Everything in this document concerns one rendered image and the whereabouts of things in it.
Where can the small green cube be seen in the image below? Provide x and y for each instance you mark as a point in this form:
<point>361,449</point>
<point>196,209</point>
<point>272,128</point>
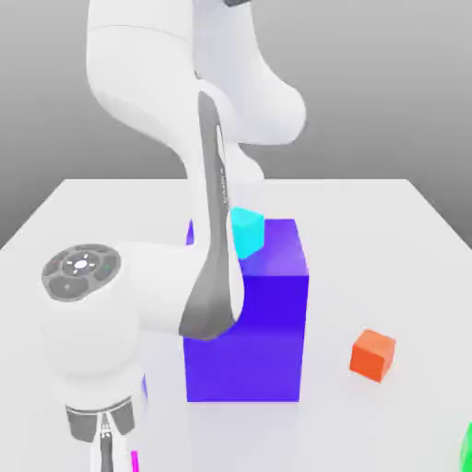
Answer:
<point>468,451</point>

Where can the small orange cube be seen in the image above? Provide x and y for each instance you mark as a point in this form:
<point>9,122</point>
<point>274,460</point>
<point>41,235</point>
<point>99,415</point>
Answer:
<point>370,356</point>

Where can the large blue box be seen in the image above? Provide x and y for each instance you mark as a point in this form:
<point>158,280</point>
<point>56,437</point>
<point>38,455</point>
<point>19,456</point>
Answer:
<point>265,332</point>

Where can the small magenta cube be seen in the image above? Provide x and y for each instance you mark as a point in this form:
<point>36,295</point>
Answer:
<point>134,462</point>

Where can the small cyan cube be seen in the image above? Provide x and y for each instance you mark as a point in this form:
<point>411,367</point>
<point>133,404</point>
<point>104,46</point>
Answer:
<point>249,232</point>

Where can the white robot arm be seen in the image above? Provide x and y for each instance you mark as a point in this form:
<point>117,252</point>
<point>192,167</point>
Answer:
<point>147,92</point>

